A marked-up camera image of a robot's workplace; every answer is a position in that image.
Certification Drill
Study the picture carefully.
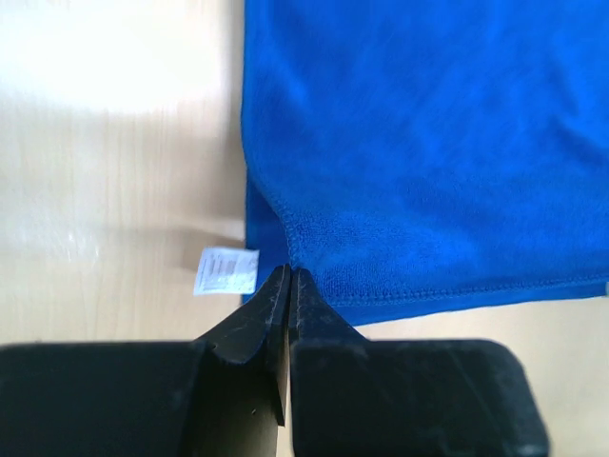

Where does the blue towel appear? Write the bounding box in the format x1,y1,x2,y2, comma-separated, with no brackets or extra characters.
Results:
192,0,609,329

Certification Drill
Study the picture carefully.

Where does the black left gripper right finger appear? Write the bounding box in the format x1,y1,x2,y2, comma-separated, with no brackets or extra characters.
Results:
287,268,367,346

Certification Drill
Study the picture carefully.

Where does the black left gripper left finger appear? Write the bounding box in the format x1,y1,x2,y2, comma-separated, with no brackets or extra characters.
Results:
196,265,291,427

